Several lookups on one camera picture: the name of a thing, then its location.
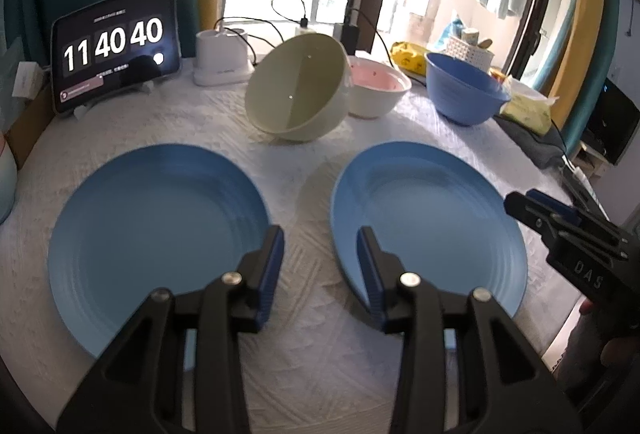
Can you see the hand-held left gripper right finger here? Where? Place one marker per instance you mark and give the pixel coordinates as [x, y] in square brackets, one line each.
[370, 274]

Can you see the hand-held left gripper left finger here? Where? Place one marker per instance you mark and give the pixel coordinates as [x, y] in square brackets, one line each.
[272, 264]

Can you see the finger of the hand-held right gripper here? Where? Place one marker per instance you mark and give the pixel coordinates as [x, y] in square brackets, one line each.
[525, 211]
[552, 209]

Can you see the blue plate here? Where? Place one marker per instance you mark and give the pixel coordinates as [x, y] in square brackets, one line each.
[150, 224]
[430, 214]

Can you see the blue bowl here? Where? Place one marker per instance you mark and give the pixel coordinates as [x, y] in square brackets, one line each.
[465, 94]

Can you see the cream bowl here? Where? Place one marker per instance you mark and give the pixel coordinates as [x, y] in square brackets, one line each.
[295, 89]

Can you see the person's right hand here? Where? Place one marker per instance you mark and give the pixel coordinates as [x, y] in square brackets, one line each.
[617, 351]

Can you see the grey cloth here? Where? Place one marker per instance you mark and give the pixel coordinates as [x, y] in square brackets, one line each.
[540, 149]

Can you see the yellow tissue pack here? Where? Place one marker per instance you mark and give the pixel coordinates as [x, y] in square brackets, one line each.
[525, 106]

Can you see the black screen device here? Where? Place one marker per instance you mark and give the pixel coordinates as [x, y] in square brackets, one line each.
[615, 119]

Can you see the white perforated basket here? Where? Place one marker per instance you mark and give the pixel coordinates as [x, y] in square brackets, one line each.
[470, 54]

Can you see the brown round item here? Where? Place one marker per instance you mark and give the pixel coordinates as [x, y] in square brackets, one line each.
[485, 43]

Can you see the small drink carton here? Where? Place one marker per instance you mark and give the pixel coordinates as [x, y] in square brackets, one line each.
[470, 35]

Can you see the pink and white bowl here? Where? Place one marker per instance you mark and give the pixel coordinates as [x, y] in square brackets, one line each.
[380, 84]

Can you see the yellow wipes packet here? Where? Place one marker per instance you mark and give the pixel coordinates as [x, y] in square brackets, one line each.
[410, 56]

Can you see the blue packet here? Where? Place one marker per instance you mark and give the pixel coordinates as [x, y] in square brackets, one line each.
[452, 31]

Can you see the white charging dock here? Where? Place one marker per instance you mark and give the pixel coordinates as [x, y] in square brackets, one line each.
[220, 59]

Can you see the white tablet stand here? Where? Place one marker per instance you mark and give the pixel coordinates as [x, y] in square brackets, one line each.
[144, 87]

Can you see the black power adapter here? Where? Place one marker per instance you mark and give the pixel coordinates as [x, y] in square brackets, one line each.
[351, 34]

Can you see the black tablet with clock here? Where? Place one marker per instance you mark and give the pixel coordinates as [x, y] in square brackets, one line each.
[115, 44]

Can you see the pastel round container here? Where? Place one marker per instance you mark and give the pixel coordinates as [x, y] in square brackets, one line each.
[7, 184]

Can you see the cardboard box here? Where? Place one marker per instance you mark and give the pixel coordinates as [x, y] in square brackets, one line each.
[25, 134]

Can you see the small white box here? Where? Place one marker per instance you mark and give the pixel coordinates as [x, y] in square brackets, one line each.
[27, 79]

